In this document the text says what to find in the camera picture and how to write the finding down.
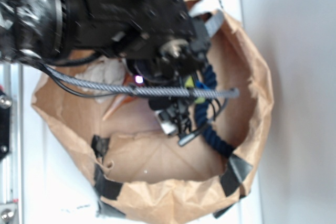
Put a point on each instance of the black mounting plate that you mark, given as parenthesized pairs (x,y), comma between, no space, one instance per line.
(6,104)

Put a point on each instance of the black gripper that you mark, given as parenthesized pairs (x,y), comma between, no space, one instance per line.
(158,39)

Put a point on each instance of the crumpled white paper ball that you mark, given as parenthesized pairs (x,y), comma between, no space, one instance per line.
(108,71)

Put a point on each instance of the orange spiral sea shell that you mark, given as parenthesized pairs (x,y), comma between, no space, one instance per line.
(119,99)

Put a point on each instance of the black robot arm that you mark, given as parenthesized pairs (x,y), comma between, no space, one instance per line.
(35,28)

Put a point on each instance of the green plush toy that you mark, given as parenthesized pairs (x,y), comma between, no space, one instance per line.
(190,83)

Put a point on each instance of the aluminium frame rail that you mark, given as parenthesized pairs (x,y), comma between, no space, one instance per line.
(11,165)

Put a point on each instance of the brown paper bag tray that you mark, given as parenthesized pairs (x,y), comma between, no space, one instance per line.
(140,173)

